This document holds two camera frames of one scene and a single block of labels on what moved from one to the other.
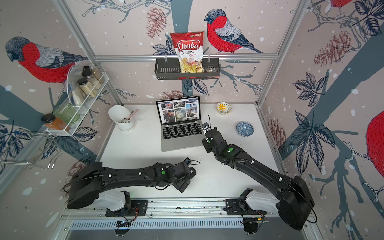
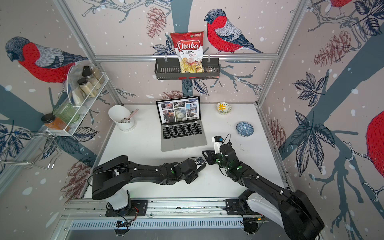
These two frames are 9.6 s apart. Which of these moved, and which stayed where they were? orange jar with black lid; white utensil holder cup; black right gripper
Moved: black right gripper
Stayed: white utensil holder cup; orange jar with black lid
